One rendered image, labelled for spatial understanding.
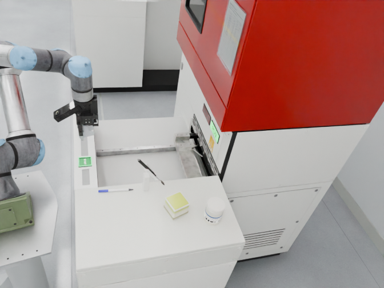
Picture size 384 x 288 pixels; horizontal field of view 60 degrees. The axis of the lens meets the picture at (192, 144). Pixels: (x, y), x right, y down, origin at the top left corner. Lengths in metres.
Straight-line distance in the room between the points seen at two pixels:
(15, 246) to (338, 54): 1.41
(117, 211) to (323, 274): 1.70
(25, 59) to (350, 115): 1.30
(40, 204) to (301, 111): 1.17
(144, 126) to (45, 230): 0.80
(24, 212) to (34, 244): 0.13
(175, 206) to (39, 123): 2.20
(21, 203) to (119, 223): 0.38
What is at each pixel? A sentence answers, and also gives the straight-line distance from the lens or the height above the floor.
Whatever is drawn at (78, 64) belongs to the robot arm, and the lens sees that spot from 1.21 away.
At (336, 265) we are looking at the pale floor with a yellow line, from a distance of 2.73.
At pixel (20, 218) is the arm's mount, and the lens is 1.50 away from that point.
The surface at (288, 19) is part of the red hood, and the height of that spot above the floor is 1.69.
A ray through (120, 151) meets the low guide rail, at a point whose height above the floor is 0.85.
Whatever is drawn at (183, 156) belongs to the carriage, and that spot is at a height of 0.88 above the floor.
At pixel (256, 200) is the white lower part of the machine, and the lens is 1.81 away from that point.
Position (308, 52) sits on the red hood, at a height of 1.58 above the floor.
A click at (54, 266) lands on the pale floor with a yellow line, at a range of 2.37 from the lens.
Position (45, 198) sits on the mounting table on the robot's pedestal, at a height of 0.82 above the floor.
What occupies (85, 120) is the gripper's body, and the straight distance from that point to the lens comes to 1.36.
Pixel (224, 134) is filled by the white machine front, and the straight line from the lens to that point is 1.44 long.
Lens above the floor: 2.07
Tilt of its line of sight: 42 degrees down
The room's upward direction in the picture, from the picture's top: 11 degrees clockwise
